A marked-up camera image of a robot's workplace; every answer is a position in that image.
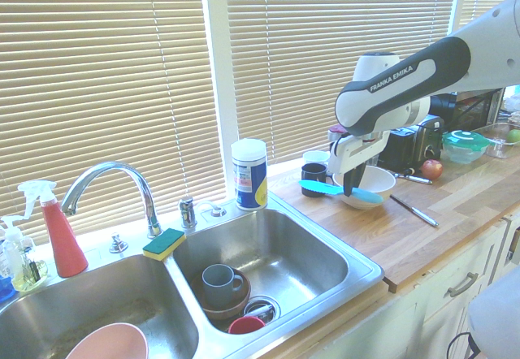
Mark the white ceramic mug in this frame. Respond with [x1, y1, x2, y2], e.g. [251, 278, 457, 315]
[302, 150, 331, 169]

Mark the black and silver toaster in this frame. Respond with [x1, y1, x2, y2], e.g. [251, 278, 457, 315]
[379, 114, 446, 173]

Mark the blue liquid bottle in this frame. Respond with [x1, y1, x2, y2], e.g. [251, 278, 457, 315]
[0, 275, 16, 304]

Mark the chrome faucet handle knob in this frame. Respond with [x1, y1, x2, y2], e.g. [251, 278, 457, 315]
[108, 231, 129, 253]

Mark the chrome kitchen faucet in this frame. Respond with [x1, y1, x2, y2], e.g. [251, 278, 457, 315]
[60, 161, 163, 239]

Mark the black countertop appliance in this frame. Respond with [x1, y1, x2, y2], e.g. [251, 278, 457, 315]
[430, 86, 507, 132]

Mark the stainless steel double sink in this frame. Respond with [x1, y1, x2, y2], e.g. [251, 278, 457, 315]
[0, 196, 385, 359]

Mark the red apple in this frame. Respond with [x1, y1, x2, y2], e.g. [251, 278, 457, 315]
[420, 158, 444, 180]

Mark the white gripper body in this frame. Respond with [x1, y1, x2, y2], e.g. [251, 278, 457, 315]
[327, 130, 390, 175]

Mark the red cup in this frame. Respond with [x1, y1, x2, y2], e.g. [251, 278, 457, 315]
[227, 315, 267, 335]

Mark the pink plastic bowl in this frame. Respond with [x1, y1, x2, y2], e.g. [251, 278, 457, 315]
[64, 322, 150, 359]

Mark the clear soap pump bottle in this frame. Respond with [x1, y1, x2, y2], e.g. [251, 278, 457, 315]
[0, 214, 50, 293]

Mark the white handled steel knife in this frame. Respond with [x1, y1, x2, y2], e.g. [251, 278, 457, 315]
[389, 194, 440, 228]

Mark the grey mug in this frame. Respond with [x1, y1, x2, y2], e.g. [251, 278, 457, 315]
[201, 264, 245, 307]

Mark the yellow and green sponge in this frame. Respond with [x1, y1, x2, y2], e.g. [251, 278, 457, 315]
[141, 227, 187, 262]

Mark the brown bowl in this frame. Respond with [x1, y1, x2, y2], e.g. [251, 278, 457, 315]
[190, 268, 252, 322]

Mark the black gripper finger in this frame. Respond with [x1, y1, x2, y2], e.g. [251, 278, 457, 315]
[343, 170, 361, 198]
[353, 162, 368, 190]

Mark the red spray bottle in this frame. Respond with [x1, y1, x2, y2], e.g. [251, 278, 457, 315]
[18, 179, 89, 279]

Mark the metal drawer handle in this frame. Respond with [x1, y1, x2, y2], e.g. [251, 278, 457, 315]
[448, 271, 479, 297]

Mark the container with green lid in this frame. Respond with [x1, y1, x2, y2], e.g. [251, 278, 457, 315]
[441, 130, 492, 165]

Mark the white sink hole cap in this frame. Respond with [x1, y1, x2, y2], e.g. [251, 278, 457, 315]
[197, 200, 228, 218]

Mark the clear glass dish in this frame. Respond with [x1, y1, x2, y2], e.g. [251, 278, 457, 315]
[485, 122, 520, 160]

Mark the large white bowl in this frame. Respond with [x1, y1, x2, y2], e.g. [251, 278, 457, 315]
[331, 167, 397, 210]

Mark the silver utensil with black handle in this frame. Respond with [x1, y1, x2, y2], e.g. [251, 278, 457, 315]
[393, 170, 434, 185]

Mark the black mug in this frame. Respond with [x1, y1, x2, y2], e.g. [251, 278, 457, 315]
[301, 162, 335, 198]

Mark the chrome sink sprayer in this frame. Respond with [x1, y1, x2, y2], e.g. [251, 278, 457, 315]
[178, 196, 199, 229]

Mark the metal sink drain strainer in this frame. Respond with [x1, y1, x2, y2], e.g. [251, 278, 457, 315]
[242, 296, 282, 323]

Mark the disinfecting wipes canister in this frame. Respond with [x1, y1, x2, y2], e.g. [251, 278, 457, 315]
[230, 138, 269, 212]

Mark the teal plastic knife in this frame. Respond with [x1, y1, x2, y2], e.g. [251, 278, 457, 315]
[298, 179, 385, 205]

